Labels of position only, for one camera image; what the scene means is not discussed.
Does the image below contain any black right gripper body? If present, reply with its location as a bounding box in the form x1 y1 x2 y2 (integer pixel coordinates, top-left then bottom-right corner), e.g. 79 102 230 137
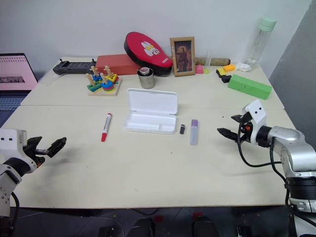
237 112 255 145

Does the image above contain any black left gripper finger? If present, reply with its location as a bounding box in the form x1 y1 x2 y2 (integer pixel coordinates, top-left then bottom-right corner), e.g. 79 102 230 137
27 136 43 152
36 137 67 158

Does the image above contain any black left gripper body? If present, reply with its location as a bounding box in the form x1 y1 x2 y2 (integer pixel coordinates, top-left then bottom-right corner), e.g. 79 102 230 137
23 137 50 169

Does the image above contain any white plastic case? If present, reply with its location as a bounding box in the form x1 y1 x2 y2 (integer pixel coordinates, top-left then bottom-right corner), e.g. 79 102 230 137
122 87 179 135

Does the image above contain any purple capped highlighter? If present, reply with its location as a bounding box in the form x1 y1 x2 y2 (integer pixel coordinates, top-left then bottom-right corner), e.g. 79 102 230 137
190 119 199 146

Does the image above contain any green rectangular block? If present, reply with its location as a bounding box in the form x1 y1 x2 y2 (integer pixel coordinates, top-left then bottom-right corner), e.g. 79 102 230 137
227 74 273 101

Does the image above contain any crumpled white paper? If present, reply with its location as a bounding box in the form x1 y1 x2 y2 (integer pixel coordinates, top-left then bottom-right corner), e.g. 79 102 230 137
234 61 255 73

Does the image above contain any red whiteboard marker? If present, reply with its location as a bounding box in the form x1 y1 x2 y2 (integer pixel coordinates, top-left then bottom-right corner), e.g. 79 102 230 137
101 113 113 142

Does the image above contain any brown wooden rolling stick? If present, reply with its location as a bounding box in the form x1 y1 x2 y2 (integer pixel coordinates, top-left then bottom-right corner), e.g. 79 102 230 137
194 56 231 66

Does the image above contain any laptop with pink screen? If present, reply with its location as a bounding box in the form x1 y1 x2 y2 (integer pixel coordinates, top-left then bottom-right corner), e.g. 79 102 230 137
0 52 39 111

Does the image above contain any clear bottle with green lid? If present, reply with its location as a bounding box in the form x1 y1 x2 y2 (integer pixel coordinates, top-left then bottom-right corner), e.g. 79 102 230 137
243 15 277 66

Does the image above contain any wooden shape stacking toy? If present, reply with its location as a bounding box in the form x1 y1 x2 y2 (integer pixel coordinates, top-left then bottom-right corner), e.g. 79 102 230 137
85 65 123 97

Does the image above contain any black handheld controller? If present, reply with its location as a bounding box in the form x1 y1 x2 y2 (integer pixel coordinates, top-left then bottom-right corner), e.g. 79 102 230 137
52 58 98 75

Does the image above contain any wooden framed picture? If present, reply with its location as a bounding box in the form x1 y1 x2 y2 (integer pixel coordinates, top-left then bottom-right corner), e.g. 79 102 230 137
169 36 197 77

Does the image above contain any steel cup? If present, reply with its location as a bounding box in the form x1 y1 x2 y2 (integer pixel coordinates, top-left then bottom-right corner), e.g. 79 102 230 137
137 68 155 89

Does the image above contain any red brick block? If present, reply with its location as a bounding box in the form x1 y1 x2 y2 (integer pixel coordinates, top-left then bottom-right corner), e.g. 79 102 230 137
95 53 141 76

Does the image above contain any red black boxing pad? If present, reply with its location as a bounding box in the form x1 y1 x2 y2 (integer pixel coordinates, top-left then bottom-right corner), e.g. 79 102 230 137
123 31 173 77

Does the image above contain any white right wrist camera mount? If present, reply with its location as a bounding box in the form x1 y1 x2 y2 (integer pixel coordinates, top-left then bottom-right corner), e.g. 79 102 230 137
241 99 268 144

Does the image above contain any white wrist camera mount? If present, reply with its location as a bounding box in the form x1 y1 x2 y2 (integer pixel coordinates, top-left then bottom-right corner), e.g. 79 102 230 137
0 128 38 174
241 99 268 144

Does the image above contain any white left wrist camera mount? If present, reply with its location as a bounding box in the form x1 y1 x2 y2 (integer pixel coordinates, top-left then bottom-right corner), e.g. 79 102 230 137
0 128 38 174

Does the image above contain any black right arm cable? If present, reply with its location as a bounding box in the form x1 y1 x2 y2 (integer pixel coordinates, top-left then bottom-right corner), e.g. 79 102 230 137
237 130 293 210

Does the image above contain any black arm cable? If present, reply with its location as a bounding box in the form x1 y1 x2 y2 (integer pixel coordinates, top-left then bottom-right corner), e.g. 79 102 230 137
9 191 20 230
237 130 293 210

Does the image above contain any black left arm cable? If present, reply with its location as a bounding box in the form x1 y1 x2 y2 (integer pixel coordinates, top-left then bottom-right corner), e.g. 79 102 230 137
9 191 20 230

